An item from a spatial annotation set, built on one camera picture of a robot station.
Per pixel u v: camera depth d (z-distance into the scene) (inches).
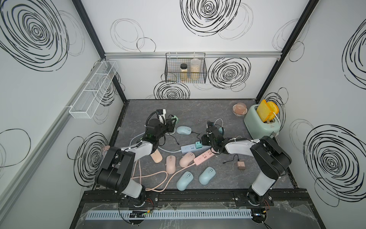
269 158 18.5
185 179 30.8
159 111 30.3
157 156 34.4
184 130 38.9
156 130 27.1
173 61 36.9
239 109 42.7
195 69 34.0
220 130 43.1
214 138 29.0
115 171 17.3
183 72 33.3
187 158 33.9
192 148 35.1
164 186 30.4
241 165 32.7
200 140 34.1
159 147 36.0
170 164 33.1
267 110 33.2
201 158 33.8
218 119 40.2
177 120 34.3
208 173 31.7
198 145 34.1
